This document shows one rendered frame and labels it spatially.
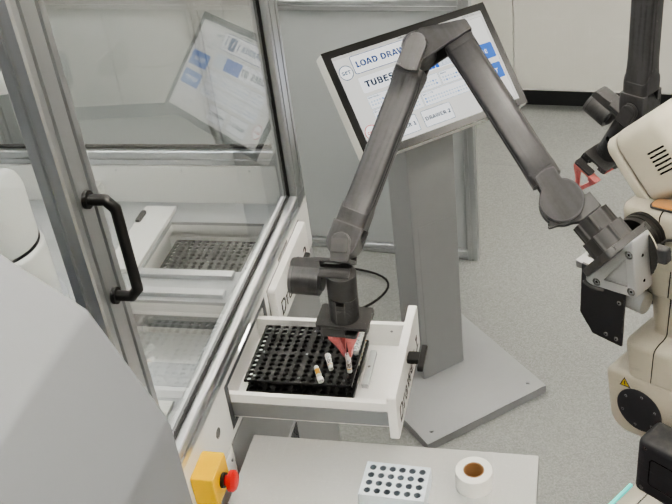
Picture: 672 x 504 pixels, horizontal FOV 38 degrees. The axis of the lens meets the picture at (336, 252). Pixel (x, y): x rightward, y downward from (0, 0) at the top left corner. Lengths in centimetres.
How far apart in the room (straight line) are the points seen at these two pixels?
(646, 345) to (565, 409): 117
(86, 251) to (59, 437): 53
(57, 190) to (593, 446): 209
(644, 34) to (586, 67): 268
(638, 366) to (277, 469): 75
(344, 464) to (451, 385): 126
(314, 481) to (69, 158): 89
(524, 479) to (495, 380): 131
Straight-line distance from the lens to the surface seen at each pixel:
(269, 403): 195
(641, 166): 181
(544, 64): 478
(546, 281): 369
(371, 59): 262
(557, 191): 173
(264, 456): 201
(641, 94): 213
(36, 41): 128
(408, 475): 188
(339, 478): 195
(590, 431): 310
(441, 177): 284
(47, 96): 130
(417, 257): 292
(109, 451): 95
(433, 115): 264
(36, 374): 90
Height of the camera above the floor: 218
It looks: 34 degrees down
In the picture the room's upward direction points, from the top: 8 degrees counter-clockwise
